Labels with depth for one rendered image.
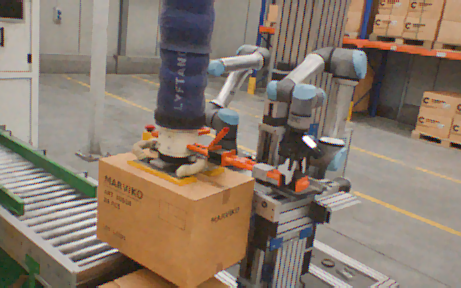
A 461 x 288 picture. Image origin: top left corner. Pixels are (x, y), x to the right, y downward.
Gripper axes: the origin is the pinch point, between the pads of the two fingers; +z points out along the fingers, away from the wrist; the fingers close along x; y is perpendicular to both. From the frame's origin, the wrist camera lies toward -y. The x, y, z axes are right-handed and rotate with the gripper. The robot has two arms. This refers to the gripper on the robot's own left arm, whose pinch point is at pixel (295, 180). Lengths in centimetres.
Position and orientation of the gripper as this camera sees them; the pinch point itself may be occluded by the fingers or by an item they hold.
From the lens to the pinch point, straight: 174.9
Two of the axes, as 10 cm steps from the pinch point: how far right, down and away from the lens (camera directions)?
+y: -7.8, -2.5, 5.7
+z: -1.2, 9.6, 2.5
